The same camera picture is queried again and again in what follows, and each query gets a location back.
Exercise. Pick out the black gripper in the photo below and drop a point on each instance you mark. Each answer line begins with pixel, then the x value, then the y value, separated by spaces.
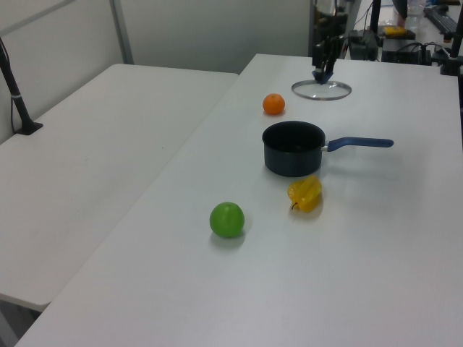
pixel 331 29

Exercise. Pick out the glass lid with blue knob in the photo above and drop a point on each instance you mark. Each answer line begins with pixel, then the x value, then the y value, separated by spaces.
pixel 336 88

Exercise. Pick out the black control box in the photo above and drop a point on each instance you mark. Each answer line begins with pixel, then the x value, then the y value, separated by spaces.
pixel 363 47

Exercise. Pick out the black thin pole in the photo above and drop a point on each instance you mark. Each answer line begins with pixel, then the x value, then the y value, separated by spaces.
pixel 374 18

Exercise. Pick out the orange toy mandarin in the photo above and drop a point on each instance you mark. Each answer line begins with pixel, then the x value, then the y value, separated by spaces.
pixel 273 104

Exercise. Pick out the yellow flat object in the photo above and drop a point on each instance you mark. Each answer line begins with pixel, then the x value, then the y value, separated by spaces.
pixel 394 31

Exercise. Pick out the black device box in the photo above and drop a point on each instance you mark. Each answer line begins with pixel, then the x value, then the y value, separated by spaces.
pixel 405 54

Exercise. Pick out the clear plastic bottle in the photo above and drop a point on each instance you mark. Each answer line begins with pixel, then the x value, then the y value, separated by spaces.
pixel 414 20

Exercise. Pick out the black long bar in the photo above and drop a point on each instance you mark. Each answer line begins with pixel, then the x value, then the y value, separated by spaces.
pixel 443 20

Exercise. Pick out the yellow toy starfruit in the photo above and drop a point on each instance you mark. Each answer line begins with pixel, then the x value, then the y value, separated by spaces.
pixel 306 195

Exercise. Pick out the green toy apple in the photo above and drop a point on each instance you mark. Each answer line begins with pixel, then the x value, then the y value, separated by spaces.
pixel 226 219

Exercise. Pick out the white plastic folding table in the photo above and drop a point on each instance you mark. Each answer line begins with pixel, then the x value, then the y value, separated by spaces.
pixel 90 162

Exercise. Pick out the black camera stand pole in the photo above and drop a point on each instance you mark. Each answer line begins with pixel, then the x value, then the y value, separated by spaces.
pixel 16 97
pixel 456 43

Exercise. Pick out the grey metal partition post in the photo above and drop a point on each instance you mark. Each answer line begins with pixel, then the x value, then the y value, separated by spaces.
pixel 123 32

